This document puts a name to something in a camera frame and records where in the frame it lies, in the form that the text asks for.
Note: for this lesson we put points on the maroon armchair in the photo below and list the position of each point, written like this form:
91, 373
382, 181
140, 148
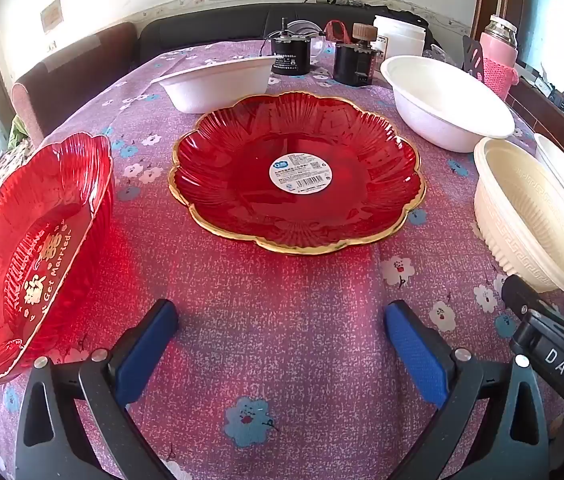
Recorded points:
49, 93

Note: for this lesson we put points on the black sofa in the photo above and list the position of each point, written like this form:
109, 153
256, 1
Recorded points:
255, 21

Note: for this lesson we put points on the purple floral tablecloth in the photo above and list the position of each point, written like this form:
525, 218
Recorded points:
281, 368

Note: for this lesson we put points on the large white foam bowl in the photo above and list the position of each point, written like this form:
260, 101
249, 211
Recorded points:
444, 105

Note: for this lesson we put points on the dark jar with cork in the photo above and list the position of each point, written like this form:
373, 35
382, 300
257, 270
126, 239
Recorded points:
354, 62

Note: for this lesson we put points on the red gold-rimmed flower plate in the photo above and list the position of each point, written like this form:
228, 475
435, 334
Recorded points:
297, 174

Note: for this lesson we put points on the pink knitted thermos flask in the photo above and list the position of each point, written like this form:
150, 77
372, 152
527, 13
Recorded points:
499, 46

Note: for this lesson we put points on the red plastic bag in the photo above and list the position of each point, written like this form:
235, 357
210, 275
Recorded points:
336, 31

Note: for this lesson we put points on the patterned blanket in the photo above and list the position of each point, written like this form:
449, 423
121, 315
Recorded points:
19, 149

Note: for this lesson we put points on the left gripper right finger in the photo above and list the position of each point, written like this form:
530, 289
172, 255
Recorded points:
512, 439

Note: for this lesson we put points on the cream patterned plastic bowl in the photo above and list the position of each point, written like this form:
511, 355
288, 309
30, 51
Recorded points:
519, 210

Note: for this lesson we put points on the brown wooden cabinet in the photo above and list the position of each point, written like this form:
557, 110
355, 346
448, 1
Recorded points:
541, 115

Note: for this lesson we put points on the white plastic tub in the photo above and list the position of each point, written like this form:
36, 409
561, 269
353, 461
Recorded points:
396, 37

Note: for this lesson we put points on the small wall plaque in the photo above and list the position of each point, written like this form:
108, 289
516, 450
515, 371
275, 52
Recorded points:
51, 16

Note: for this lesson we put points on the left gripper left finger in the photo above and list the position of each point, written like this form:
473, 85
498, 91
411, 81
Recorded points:
52, 442

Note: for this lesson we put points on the black cylindrical motor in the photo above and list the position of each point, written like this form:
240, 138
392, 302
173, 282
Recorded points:
291, 51

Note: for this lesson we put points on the black phone stand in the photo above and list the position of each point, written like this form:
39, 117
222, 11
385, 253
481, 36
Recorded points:
473, 58

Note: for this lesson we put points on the red wedding flower plate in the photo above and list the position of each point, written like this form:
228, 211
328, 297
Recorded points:
55, 213

